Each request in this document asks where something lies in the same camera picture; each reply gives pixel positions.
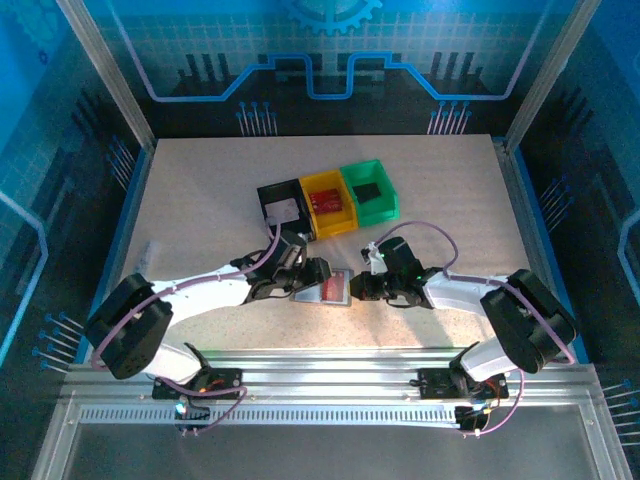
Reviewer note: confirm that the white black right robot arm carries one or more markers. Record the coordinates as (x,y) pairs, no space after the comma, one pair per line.
(450,297)

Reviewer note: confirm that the white card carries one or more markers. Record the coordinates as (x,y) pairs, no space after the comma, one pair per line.
(286,209)

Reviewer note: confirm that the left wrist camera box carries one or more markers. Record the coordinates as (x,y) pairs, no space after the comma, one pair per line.
(272,221)

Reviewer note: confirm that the blue table side strip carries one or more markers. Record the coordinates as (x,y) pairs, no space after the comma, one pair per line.
(533,200)
(133,200)

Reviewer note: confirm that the aluminium side rail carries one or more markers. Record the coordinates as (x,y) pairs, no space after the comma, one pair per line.
(520,200)

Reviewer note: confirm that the aluminium rail frame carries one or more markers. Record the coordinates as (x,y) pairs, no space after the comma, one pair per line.
(325,365)

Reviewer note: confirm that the green plastic bin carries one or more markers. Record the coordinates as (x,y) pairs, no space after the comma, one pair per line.
(375,215)

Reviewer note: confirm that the black plastic bin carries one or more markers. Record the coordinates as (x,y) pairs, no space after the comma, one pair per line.
(280,191)

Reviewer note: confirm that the yellow plastic bin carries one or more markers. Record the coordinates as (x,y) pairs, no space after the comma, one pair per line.
(330,227)

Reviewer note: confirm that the grey card holder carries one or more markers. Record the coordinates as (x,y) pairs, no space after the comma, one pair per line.
(310,296)

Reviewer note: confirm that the black card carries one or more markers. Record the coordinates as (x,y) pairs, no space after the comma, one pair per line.
(366,193)

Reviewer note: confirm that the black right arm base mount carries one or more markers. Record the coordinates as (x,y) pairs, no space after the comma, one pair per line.
(435,385)

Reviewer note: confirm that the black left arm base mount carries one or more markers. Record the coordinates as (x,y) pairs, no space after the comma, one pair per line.
(225,382)

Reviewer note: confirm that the aluminium frame post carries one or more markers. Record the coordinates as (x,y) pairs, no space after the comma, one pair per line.
(550,75)
(106,75)

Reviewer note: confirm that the red circuit board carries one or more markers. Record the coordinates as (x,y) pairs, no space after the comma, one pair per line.
(326,201)

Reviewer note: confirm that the black controller box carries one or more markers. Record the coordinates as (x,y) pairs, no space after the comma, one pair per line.
(192,412)
(470,417)

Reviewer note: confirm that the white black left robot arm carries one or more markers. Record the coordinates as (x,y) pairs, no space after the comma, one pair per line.
(210,296)

